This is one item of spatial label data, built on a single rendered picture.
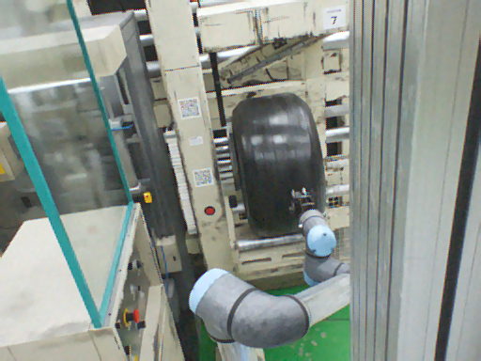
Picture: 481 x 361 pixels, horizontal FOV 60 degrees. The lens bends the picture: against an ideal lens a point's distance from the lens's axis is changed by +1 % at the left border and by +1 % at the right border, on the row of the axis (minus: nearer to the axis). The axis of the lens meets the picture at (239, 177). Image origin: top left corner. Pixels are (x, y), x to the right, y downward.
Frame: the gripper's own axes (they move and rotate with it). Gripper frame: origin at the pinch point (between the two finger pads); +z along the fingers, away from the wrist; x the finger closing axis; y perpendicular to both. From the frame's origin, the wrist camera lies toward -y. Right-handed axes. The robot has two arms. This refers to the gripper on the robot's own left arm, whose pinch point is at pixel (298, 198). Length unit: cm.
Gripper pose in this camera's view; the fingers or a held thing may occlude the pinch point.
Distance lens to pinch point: 149.5
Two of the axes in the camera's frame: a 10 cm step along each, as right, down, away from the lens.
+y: -1.4, -9.2, -3.7
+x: -9.9, 1.6, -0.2
